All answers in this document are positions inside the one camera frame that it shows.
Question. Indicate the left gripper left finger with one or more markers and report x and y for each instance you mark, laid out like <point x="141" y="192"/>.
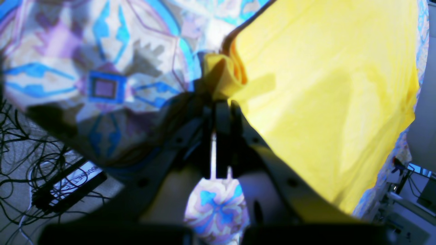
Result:
<point x="160" y="191"/>

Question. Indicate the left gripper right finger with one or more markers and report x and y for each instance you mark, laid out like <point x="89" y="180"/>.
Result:
<point x="275" y="193"/>

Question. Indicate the yellow T-shirt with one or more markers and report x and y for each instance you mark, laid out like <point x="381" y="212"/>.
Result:
<point x="328" y="84"/>

